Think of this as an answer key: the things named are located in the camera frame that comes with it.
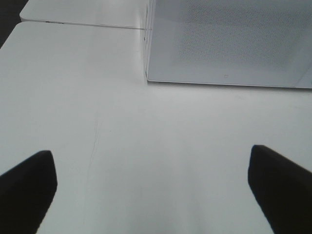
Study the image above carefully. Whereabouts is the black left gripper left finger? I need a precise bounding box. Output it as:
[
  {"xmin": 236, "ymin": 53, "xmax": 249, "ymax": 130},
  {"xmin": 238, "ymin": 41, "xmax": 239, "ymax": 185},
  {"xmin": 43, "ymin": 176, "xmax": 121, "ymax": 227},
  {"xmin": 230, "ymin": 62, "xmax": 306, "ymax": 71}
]
[{"xmin": 0, "ymin": 150, "xmax": 58, "ymax": 234}]

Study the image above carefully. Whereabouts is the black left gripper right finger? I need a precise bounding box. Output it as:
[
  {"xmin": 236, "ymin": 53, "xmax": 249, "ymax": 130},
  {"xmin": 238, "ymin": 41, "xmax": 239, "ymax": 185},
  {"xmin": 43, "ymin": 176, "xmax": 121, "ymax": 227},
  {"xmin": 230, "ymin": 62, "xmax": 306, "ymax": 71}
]
[{"xmin": 248, "ymin": 145, "xmax": 312, "ymax": 234}]

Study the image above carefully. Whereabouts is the white microwave door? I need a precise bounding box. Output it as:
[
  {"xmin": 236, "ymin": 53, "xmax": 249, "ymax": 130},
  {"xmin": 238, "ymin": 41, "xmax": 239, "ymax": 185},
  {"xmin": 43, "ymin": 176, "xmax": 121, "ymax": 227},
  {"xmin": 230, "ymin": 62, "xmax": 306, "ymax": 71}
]
[{"xmin": 146, "ymin": 0, "xmax": 312, "ymax": 88}]

